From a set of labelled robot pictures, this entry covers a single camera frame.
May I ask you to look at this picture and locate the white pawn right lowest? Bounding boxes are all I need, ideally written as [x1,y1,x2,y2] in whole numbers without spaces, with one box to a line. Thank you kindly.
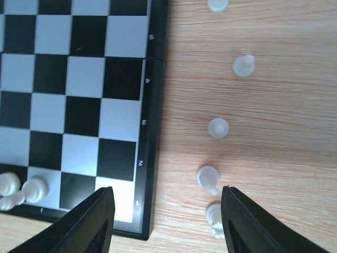
[196,166,220,196]

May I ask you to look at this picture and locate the white king piece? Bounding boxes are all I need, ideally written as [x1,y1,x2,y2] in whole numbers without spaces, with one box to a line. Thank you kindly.
[0,172,21,197]

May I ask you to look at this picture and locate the black and silver chessboard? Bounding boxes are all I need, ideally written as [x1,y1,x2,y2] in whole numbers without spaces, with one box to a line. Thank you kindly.
[1,1,170,240]

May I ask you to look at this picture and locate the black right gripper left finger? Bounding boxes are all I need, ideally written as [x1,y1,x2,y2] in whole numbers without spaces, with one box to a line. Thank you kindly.
[10,187,115,253]

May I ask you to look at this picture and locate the white pawn right lower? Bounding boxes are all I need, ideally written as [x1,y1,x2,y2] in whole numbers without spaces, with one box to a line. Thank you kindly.
[208,118,229,139]

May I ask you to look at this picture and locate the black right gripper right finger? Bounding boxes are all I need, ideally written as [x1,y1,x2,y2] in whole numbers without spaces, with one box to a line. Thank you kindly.
[221,186,328,253]

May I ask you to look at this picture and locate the white rook h1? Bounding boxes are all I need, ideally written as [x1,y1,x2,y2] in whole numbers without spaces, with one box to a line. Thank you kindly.
[206,203,225,239]

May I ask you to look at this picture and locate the white chess piece right side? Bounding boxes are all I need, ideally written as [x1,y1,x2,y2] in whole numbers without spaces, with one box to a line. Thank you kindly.
[232,54,255,77]

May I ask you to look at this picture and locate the white pawn near board top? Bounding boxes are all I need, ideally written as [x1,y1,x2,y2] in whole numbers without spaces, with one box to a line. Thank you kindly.
[207,0,229,13]

